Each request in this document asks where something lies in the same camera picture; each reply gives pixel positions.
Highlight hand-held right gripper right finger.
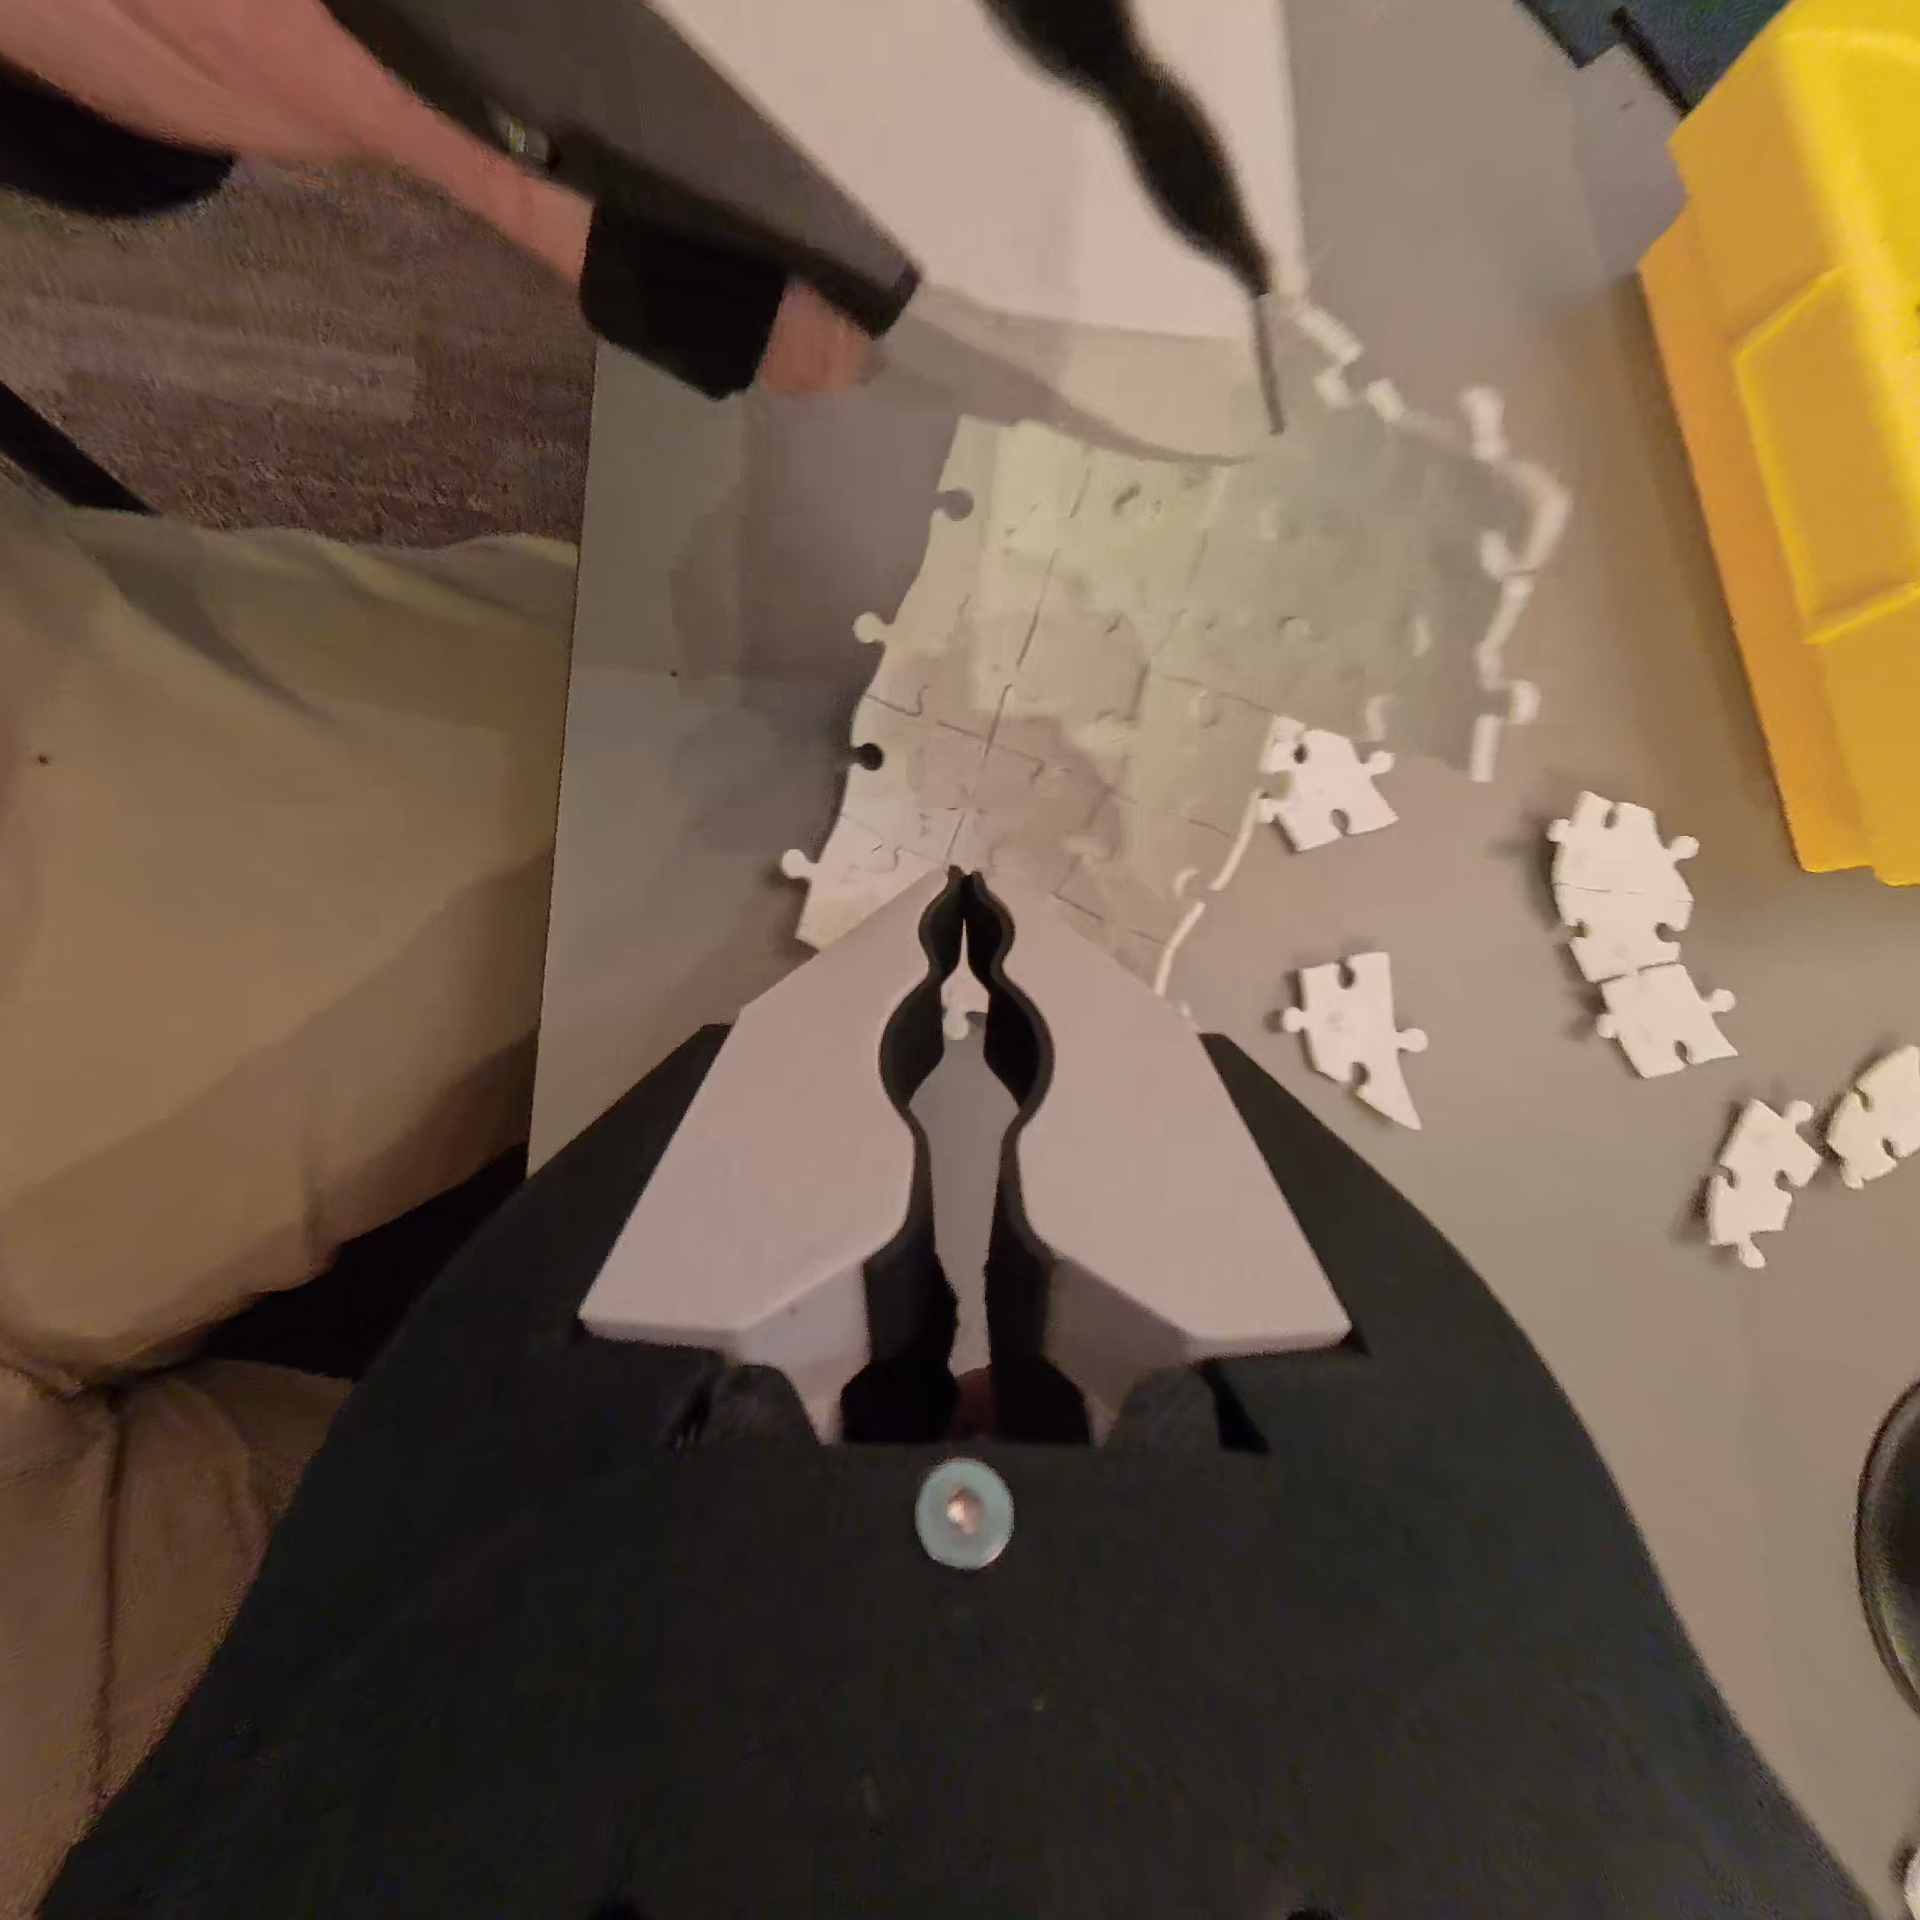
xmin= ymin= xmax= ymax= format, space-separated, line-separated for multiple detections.
xmin=968 ymin=879 xmax=1353 ymax=1447

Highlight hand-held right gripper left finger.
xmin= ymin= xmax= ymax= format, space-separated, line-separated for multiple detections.
xmin=576 ymin=868 xmax=968 ymax=1447

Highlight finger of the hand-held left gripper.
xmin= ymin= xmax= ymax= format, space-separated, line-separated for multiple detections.
xmin=653 ymin=0 xmax=1288 ymax=461
xmin=1082 ymin=0 xmax=1303 ymax=300

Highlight assembled white puzzle section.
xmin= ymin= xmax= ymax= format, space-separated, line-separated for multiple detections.
xmin=782 ymin=290 xmax=1574 ymax=1041

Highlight white puzzle pieces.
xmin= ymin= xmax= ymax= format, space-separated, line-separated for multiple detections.
xmin=1256 ymin=718 xmax=1920 ymax=1272

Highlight person's left hand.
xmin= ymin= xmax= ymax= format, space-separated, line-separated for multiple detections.
xmin=93 ymin=0 xmax=887 ymax=394

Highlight dark flat mat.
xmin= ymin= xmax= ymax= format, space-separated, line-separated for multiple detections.
xmin=1516 ymin=0 xmax=1790 ymax=111

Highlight yellow plastic bin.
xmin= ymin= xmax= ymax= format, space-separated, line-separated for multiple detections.
xmin=1636 ymin=0 xmax=1920 ymax=876

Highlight black wheeled chair base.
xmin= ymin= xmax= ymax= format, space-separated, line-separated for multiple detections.
xmin=0 ymin=376 xmax=153 ymax=514

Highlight black round stand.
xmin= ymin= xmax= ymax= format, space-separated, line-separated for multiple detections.
xmin=1856 ymin=1382 xmax=1920 ymax=1714

